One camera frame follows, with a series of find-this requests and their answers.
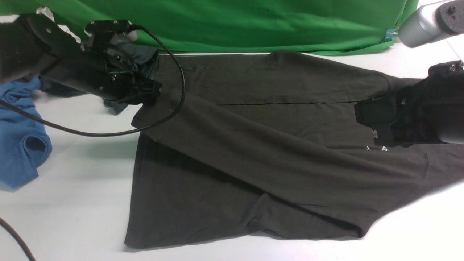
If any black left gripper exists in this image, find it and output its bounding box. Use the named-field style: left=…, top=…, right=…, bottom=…
left=42, top=58, right=162, bottom=105

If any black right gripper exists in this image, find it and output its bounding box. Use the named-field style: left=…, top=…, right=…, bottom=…
left=354, top=78, right=464, bottom=147

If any dark gray long-sleeved shirt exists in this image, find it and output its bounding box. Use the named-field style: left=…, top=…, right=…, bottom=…
left=125, top=51, right=463, bottom=249

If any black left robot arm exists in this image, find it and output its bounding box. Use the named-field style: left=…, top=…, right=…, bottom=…
left=1, top=13, right=161, bottom=105

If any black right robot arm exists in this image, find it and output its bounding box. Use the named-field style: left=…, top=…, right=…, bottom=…
left=354, top=0, right=464, bottom=147

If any dark teal crumpled garment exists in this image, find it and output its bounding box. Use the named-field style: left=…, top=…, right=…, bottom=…
left=38, top=43, right=160, bottom=115

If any blue binder clip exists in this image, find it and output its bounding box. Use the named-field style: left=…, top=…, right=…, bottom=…
left=384, top=28, right=399, bottom=42

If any white crumpled garment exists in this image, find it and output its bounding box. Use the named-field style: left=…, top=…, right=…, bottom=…
left=36, top=7, right=82, bottom=44

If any blue crumpled garment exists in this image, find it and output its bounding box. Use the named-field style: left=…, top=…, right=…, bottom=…
left=0, top=78, right=53, bottom=190

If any green backdrop cloth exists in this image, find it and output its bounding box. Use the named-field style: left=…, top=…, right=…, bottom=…
left=1, top=0, right=419, bottom=56

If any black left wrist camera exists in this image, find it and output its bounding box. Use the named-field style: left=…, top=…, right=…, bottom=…
left=84, top=20, right=138, bottom=50

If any black left camera cable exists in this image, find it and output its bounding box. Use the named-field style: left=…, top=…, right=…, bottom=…
left=0, top=25, right=186, bottom=261

